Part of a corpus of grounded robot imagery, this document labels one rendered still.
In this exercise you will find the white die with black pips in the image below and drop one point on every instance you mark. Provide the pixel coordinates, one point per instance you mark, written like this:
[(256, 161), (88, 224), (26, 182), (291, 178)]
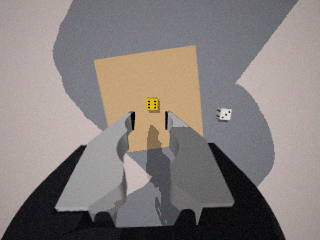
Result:
[(223, 113)]

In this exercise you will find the yellow die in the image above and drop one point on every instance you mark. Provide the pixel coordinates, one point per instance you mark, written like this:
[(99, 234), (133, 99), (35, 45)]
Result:
[(152, 104)]

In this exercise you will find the tan flat mat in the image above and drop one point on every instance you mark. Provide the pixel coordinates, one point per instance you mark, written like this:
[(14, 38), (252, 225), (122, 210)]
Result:
[(171, 75)]

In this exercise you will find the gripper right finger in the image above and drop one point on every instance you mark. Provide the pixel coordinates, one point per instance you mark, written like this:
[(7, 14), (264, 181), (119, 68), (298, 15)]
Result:
[(204, 179)]

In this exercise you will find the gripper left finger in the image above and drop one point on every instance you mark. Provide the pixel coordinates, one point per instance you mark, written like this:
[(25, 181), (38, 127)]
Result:
[(92, 179)]

